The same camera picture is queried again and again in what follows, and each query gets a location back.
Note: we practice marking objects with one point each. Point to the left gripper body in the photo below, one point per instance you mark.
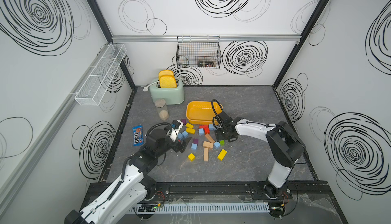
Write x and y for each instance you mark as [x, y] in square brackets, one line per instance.
[176, 147]

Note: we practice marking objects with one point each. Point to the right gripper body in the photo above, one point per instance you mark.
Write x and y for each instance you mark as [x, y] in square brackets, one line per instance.
[220, 134]

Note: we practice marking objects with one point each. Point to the yellow cube block front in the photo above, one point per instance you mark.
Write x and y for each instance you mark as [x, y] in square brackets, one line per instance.
[191, 157]

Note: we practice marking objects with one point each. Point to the wooden block slanted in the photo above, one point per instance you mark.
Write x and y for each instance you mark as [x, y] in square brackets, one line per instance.
[209, 138]

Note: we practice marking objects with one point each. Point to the rear yellow bread slice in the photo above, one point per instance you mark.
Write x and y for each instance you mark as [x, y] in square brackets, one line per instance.
[164, 72]

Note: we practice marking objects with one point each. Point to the long wooden block upright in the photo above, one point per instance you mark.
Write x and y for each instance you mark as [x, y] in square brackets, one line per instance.
[206, 154]

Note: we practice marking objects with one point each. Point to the glass jar with rice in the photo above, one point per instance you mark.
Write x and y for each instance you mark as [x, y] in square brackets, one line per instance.
[162, 109]

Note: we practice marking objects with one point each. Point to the items in black basket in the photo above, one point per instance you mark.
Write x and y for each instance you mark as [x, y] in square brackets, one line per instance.
[206, 64]

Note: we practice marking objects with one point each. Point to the red block by tub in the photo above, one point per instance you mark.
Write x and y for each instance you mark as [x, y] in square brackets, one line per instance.
[206, 128]

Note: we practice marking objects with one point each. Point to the yellow plastic tub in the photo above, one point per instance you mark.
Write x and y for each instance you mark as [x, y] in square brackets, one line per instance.
[200, 113]

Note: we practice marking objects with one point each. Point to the black wire wall basket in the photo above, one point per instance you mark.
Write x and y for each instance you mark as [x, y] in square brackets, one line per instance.
[191, 49]

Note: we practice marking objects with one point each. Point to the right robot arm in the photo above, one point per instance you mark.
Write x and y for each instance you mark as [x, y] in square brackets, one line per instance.
[285, 144]

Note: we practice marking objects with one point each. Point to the wooden block middle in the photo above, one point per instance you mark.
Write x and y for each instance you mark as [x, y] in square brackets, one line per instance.
[208, 145]

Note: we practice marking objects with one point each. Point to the yellow block near purple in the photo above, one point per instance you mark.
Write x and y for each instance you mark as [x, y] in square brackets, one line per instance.
[188, 125]

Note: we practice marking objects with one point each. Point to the white wire wall shelf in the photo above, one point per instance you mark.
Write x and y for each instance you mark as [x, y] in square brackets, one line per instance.
[103, 71]

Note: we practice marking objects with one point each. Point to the blue block pair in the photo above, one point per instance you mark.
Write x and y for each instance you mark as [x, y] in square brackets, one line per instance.
[185, 134]
[180, 136]

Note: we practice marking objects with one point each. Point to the yellow bread slice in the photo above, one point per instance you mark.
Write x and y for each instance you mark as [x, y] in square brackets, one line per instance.
[164, 72]
[167, 81]

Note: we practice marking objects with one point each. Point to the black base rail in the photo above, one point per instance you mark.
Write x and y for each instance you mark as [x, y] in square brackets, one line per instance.
[254, 189]

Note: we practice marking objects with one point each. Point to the yellow long block front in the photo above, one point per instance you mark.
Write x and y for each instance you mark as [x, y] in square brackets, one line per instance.
[222, 154]

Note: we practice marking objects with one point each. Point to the blue candy packet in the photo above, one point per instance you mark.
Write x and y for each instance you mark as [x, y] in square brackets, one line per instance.
[138, 135]

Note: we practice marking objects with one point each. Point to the mint green toaster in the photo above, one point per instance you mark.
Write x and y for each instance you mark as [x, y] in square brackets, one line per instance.
[174, 96]

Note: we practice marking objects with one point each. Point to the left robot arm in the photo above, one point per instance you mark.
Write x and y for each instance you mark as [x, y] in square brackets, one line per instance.
[133, 185]

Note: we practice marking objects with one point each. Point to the front yellow bread slice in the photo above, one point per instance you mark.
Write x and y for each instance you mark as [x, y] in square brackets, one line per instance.
[167, 81]

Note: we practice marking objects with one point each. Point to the white slotted cable duct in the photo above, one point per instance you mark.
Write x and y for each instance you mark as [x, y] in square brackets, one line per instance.
[194, 208]

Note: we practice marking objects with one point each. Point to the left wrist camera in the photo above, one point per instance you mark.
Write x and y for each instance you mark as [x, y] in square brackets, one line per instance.
[177, 125]

